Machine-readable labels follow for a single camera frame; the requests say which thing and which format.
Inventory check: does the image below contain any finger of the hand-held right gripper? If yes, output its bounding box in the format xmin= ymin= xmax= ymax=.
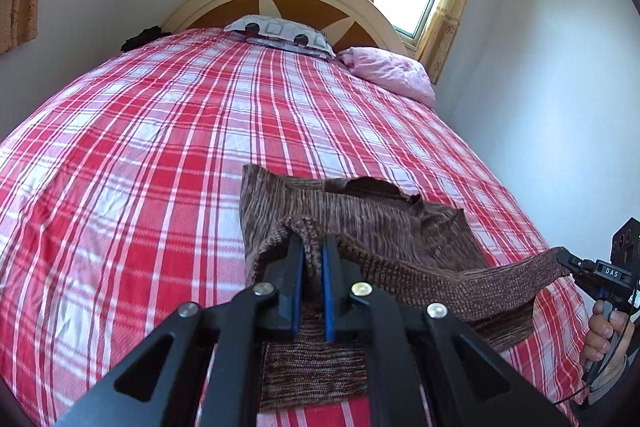
xmin=556 ymin=247 xmax=596 ymax=280

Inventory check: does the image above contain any black cable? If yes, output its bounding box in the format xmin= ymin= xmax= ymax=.
xmin=567 ymin=307 xmax=640 ymax=408

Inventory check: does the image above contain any dark cloth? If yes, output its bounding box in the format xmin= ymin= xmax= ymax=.
xmin=121 ymin=26 xmax=168 ymax=52

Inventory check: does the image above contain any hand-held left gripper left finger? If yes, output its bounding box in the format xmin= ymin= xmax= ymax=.
xmin=55 ymin=234 xmax=306 ymax=427

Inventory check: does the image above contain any pink pillow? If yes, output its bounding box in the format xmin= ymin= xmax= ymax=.
xmin=336 ymin=47 xmax=437 ymax=108

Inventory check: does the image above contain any white patterned pillow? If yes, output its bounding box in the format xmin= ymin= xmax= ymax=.
xmin=223 ymin=14 xmax=337 ymax=58

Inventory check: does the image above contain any person's right hand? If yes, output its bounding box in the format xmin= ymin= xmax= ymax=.
xmin=580 ymin=299 xmax=636 ymax=368

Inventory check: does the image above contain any person's right forearm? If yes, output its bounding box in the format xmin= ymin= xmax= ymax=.
xmin=582 ymin=352 xmax=640 ymax=408

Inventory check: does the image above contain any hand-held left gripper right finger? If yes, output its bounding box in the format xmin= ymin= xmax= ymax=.
xmin=321 ymin=234 xmax=571 ymax=427

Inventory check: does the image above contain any brown knit sweater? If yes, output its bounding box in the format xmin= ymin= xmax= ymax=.
xmin=239 ymin=163 xmax=571 ymax=413

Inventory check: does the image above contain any red plaid bed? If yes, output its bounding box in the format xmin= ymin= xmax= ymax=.
xmin=0 ymin=27 xmax=593 ymax=427

